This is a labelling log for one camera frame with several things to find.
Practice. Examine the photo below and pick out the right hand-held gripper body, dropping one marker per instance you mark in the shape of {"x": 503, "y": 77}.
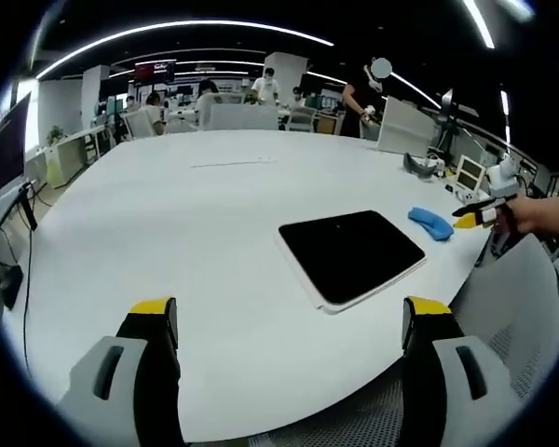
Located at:
{"x": 500, "y": 179}

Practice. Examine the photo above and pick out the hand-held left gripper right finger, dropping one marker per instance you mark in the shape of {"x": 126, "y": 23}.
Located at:
{"x": 447, "y": 372}

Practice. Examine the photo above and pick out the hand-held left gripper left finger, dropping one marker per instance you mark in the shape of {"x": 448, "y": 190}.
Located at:
{"x": 121, "y": 372}

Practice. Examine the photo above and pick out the blue cleaning cloth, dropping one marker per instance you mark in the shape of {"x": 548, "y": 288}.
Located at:
{"x": 431, "y": 222}

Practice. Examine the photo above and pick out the black tablet with white frame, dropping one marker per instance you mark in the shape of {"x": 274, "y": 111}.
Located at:
{"x": 351, "y": 256}

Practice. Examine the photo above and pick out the person's right hand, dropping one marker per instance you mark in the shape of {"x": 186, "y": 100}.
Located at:
{"x": 528, "y": 215}

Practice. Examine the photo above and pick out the small white screen device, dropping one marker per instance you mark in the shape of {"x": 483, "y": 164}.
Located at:
{"x": 469, "y": 173}

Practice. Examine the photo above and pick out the dark grey headset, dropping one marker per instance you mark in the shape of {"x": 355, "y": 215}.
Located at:
{"x": 419, "y": 168}

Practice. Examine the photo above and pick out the white mesh office chair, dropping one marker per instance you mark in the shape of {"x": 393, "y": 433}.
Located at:
{"x": 512, "y": 302}

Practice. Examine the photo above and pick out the white desk partition panel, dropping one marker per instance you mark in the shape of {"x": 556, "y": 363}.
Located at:
{"x": 405, "y": 128}

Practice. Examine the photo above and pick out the green potted plant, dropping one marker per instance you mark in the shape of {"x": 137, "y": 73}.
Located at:
{"x": 55, "y": 135}

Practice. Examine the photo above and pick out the large dark monitor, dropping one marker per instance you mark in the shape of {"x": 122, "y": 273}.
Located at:
{"x": 7, "y": 144}

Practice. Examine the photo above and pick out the wide white desk partition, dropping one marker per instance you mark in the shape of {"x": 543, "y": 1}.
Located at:
{"x": 237, "y": 116}

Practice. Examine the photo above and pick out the red wall screen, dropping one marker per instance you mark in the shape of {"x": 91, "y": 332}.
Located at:
{"x": 155, "y": 72}

